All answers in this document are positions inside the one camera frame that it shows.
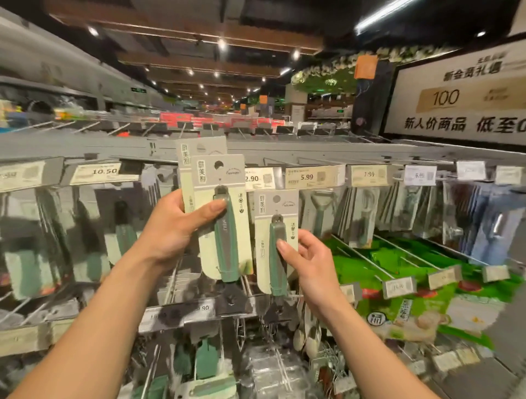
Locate rows of hanging utensil packets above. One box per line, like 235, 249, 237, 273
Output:
0, 176, 526, 399

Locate white promo sign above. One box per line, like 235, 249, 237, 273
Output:
381, 37, 526, 150

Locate kitchen tools display rack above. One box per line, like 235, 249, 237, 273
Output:
0, 130, 526, 399

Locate person's right hand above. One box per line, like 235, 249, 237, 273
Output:
275, 229, 348, 323

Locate person's left forearm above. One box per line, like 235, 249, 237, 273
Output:
8, 253, 180, 399

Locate black chalkboard pillar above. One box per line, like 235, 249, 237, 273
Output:
351, 61, 397, 138

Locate group of green packets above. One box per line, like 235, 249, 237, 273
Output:
324, 234, 526, 348

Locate green foliage ceiling decor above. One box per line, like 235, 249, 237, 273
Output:
290, 45, 461, 97

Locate person's right forearm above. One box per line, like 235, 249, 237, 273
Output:
316, 303, 442, 399

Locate orange aisle number sign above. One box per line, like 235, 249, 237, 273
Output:
353, 54, 380, 82

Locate black headed green peeler packet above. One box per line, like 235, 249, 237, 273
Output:
194, 153, 256, 318
248, 189, 302, 332
178, 135, 230, 216

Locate blue card packets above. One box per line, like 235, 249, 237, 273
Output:
442, 181, 526, 266

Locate person's left hand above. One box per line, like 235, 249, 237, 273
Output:
134, 189, 228, 271

